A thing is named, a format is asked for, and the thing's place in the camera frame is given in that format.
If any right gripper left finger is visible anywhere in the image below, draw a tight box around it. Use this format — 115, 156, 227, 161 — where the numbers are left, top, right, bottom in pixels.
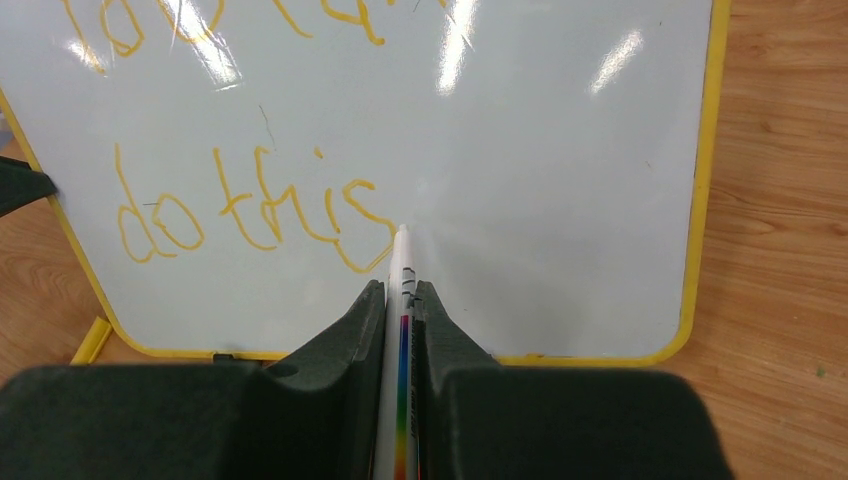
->
1, 280, 386, 479

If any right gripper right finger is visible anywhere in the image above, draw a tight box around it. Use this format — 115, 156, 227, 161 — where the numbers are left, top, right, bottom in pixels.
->
414, 281, 732, 479

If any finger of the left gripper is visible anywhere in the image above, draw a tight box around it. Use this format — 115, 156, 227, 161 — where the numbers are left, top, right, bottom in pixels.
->
0, 156, 57, 217

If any white marker pen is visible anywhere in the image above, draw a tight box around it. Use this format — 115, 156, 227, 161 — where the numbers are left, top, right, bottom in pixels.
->
372, 225, 419, 479

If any yellow marker cap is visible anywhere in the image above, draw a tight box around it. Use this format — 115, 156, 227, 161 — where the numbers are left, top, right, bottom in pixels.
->
70, 317, 113, 365

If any yellow framed whiteboard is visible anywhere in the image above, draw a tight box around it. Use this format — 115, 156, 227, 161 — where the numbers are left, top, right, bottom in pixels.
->
1, 1, 730, 366

